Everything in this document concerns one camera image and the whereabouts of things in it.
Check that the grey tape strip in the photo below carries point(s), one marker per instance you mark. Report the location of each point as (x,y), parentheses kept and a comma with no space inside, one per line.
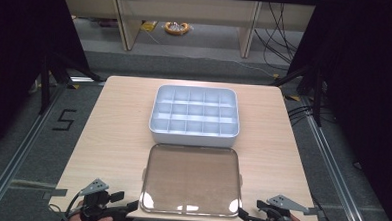
(55,193)
(314,211)

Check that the white compartment storage box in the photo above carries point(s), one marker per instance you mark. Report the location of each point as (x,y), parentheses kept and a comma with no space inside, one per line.
(193,134)

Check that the yellow flat packet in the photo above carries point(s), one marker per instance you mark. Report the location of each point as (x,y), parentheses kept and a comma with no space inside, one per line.
(149,26)

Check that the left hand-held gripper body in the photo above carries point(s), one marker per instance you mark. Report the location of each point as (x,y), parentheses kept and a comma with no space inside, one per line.
(95,199)

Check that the aluminium floor rail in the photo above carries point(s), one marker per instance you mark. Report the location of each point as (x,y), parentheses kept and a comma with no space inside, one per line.
(334,173)
(18,156)

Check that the black curtain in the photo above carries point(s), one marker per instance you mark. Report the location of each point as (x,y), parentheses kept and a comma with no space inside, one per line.
(368,81)
(19,49)

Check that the black metal stand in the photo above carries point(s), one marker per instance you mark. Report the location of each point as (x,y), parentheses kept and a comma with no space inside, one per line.
(318,96)
(45,84)

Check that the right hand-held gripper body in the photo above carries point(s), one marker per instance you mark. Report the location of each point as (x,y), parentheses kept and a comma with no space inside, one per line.
(281,211)

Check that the clear plastic box lid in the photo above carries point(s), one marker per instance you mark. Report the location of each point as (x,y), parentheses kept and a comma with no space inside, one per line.
(191,178)

